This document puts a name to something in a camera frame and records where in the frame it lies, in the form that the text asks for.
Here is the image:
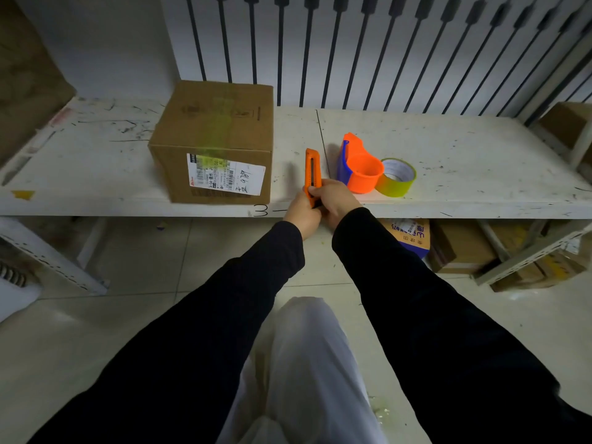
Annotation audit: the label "blue orange printed carton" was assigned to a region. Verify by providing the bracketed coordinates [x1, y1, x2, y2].
[379, 218, 431, 260]

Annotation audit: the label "white perforated metal table leg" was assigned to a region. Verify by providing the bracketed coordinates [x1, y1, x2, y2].
[0, 217, 110, 296]

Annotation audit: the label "plain brown cardboard box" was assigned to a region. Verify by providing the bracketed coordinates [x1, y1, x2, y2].
[428, 219, 499, 275]

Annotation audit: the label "person's right hand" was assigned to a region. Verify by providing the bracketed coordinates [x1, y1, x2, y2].
[307, 179, 364, 230]

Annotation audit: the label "white perforated metal table brace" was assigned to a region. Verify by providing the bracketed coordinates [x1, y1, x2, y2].
[474, 220, 592, 286]

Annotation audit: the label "person's left hand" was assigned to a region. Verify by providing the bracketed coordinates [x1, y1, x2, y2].
[283, 189, 323, 241]

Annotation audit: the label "row of black metal bars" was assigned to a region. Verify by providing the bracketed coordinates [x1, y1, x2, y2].
[183, 0, 592, 127]

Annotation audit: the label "white object with black coil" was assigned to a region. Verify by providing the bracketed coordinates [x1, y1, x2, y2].
[0, 261, 43, 323]

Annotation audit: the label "person's right forearm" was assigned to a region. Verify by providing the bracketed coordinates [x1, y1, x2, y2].
[332, 207, 592, 444]

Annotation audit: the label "yellow-green tape roll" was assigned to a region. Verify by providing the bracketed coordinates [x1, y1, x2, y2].
[375, 158, 417, 198]

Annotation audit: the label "orange blue tape dispenser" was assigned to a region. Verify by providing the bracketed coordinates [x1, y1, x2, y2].
[337, 132, 385, 195]

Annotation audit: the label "brown cardboard box yellow print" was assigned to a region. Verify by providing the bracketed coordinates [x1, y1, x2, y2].
[489, 221, 590, 293]

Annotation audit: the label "person's left forearm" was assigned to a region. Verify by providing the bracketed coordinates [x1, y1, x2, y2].
[28, 221, 306, 444]

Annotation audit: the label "brown cardboard box on shelf frame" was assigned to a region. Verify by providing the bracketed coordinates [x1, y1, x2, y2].
[538, 102, 592, 166]

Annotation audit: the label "brown cardboard box white label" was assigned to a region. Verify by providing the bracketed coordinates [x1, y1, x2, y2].
[148, 80, 274, 206]

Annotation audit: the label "person's white trouser legs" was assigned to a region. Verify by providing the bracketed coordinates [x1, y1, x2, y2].
[216, 297, 389, 444]

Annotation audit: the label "orange utility knife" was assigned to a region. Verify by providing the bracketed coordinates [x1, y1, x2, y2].
[304, 148, 323, 209]

